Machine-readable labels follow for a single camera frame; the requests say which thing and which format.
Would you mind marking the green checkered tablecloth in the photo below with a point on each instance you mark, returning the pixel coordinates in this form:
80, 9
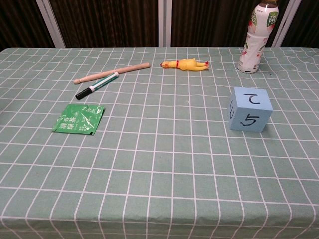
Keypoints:
159, 174

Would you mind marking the yellow rubber chicken toy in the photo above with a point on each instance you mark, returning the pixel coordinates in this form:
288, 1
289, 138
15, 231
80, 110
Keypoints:
187, 64

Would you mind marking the wooden stick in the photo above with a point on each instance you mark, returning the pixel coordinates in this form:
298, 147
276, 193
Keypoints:
112, 72

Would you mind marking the green white marker pen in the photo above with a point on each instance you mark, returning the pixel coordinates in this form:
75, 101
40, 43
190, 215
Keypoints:
99, 85

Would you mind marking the green tea packet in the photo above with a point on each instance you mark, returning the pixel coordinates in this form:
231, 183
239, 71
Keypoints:
74, 122

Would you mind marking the blue foam cube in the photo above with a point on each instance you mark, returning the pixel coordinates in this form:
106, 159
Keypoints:
249, 117

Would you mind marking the dark brown curtain panel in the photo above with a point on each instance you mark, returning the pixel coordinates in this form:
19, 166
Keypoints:
17, 22
309, 22
104, 22
211, 22

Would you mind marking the tea drink bottle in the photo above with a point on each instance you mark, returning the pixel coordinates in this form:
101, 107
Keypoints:
254, 44

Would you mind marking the white frame post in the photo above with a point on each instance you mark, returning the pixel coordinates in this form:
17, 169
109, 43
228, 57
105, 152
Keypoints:
51, 22
286, 22
161, 22

